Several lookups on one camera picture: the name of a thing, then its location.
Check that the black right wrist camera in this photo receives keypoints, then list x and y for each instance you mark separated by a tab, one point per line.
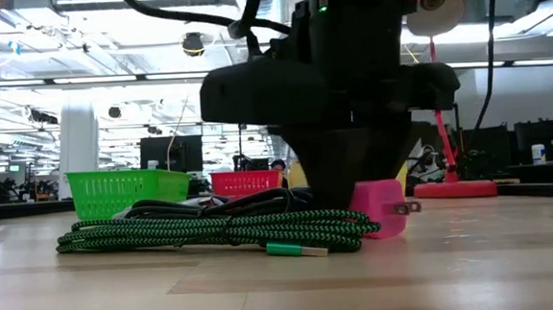
293	38

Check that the green plastic basket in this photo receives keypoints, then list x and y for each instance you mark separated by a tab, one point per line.
115	191

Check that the pink wall charger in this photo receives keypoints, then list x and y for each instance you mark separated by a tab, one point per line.
381	216

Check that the white plastic tub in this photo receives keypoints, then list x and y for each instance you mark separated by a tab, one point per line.
538	154

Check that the red plastic basket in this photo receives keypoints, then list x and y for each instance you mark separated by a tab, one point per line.
244	182

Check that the red desk lamp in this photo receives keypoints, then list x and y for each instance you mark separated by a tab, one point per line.
454	190

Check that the black background monitor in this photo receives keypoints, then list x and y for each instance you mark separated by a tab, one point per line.
180	153

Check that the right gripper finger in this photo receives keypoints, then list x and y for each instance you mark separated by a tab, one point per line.
330	161
386	143

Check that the person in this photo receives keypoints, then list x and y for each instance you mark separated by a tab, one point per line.
278	165

